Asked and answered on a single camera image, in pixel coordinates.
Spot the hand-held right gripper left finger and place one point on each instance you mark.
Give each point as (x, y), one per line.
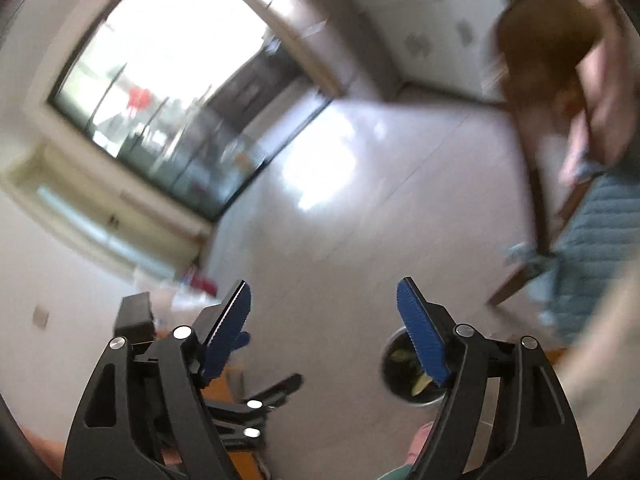
(225, 340)

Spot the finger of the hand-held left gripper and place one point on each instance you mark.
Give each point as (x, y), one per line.
(243, 340)
(280, 387)

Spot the round trash bin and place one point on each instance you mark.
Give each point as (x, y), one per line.
(400, 365)

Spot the low white cabinet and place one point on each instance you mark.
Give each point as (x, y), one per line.
(425, 25)

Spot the white wall socket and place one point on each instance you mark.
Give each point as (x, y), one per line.
(41, 318)

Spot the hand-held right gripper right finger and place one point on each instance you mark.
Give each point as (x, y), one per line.
(422, 340)

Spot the sliding glass door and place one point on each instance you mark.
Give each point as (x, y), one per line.
(175, 85)

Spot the blue quilted seat cushion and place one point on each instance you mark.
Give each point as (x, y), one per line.
(585, 260)

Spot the round-backed brown wooden chair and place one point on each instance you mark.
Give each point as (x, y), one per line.
(545, 45)

